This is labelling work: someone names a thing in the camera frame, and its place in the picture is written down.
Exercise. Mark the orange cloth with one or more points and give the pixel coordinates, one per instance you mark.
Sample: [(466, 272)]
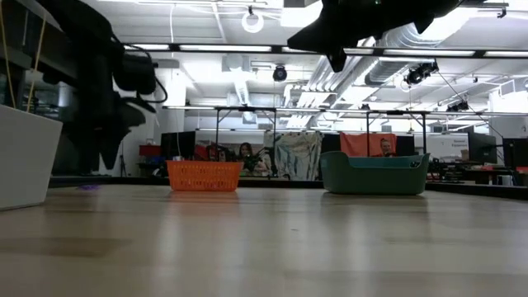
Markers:
[(359, 144)]

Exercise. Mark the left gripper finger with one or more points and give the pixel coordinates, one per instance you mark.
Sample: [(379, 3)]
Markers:
[(110, 148), (132, 116)]

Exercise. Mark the red box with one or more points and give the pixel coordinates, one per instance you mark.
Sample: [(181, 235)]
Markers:
[(149, 150)]

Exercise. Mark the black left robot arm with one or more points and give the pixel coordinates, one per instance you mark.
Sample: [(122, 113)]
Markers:
[(78, 29)]

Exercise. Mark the green plastic bin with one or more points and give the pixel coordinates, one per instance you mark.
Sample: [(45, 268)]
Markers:
[(371, 180)]

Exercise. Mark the purple plastic spider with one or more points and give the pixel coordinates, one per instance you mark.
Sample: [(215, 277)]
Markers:
[(88, 187)]

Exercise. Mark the white cup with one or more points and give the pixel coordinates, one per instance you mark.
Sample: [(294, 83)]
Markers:
[(505, 180)]

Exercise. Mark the black hanging camera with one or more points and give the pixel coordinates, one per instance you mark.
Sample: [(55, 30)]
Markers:
[(279, 73), (418, 73)]

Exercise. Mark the white patterned cloth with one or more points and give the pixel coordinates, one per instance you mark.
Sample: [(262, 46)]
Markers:
[(297, 156)]

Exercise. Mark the orange plastic basket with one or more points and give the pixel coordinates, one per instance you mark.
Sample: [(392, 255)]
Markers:
[(204, 176)]

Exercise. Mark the white plastic bin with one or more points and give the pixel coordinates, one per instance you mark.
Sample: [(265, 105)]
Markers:
[(24, 161)]

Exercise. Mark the overhead LED light bar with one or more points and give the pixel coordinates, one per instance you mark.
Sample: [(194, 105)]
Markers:
[(227, 48)]

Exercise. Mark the black background rig frame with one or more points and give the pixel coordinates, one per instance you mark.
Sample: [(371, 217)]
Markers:
[(217, 132), (367, 132)]

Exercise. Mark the person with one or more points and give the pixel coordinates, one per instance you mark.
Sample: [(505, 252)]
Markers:
[(246, 154), (387, 147), (220, 154)]

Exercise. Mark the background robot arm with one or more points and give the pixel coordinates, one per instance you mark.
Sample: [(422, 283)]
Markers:
[(255, 161)]

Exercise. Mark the black aluminium table frame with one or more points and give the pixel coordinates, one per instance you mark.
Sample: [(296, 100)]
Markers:
[(284, 183)]

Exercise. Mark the thin background tripod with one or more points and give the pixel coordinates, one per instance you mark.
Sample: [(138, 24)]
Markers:
[(122, 163)]

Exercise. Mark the black monitor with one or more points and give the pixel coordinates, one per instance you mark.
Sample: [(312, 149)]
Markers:
[(482, 148), (515, 152), (177, 145)]

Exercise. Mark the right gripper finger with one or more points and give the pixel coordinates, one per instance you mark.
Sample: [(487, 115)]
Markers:
[(338, 62), (330, 29)]

